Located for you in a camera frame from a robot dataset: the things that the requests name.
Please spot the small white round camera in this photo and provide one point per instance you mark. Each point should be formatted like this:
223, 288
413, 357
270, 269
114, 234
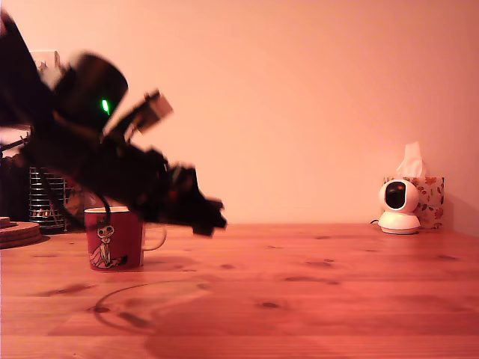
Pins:
408, 198

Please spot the floral tissue box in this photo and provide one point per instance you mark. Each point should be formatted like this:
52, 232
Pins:
434, 202

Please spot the red cartoon print mug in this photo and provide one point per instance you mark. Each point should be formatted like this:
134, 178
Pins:
119, 247

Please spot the white wall switch plate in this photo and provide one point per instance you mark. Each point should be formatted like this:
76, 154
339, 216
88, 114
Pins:
46, 60

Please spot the round cork trivet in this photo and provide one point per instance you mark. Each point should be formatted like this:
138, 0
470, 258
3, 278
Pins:
22, 242
26, 229

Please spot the black ribbed appliance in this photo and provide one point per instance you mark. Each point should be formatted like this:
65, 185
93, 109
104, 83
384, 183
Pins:
15, 194

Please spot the white tissue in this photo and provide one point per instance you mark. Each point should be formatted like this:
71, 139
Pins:
411, 161

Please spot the small cork coaster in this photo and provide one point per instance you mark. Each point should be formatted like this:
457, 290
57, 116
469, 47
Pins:
7, 222

